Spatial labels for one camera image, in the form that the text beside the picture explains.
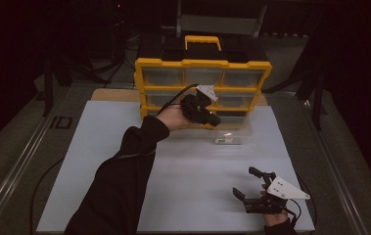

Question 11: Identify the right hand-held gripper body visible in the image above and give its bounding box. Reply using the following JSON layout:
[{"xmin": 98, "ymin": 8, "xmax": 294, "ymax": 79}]
[{"xmin": 243, "ymin": 171, "xmax": 311, "ymax": 215}]

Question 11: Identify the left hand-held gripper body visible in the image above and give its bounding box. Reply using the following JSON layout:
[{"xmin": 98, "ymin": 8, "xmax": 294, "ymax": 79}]
[{"xmin": 179, "ymin": 83, "xmax": 219, "ymax": 126}]

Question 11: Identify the clear plastic drawer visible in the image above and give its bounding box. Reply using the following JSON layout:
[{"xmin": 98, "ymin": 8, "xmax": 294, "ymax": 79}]
[{"xmin": 211, "ymin": 115, "xmax": 254, "ymax": 146}]

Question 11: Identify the person's left hand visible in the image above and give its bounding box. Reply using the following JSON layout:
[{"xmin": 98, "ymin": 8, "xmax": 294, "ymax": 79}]
[{"xmin": 155, "ymin": 103, "xmax": 205, "ymax": 132}]

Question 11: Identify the person's right hand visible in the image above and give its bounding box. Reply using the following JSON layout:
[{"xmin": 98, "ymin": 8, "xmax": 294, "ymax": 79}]
[{"xmin": 260, "ymin": 183, "xmax": 290, "ymax": 227}]

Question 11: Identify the set of clear cabinet drawers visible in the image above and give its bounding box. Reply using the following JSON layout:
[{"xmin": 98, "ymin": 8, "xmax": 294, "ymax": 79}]
[{"xmin": 142, "ymin": 67, "xmax": 265, "ymax": 125}]

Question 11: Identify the white board sheet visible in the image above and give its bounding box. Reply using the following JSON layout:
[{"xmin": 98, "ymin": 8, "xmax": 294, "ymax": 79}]
[{"xmin": 35, "ymin": 99, "xmax": 316, "ymax": 233}]

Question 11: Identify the yellow and black organizer cabinet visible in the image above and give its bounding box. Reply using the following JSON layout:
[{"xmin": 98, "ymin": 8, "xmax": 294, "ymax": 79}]
[{"xmin": 133, "ymin": 33, "xmax": 273, "ymax": 130}]

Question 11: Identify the black stand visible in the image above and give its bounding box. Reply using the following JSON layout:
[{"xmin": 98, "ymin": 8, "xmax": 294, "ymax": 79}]
[
  {"xmin": 40, "ymin": 57, "xmax": 109, "ymax": 118},
  {"xmin": 264, "ymin": 65, "xmax": 326, "ymax": 131}
]

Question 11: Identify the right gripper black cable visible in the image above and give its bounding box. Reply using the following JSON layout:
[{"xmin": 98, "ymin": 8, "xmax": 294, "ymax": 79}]
[{"xmin": 285, "ymin": 173, "xmax": 318, "ymax": 228}]

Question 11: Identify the metal table rail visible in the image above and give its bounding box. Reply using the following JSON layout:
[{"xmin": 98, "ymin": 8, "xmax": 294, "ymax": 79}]
[
  {"xmin": 0, "ymin": 106, "xmax": 57, "ymax": 235},
  {"xmin": 301, "ymin": 99, "xmax": 368, "ymax": 235}
]

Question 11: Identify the grey metal frame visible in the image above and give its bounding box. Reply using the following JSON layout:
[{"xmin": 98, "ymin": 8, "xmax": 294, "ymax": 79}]
[{"xmin": 175, "ymin": 0, "xmax": 269, "ymax": 39}]

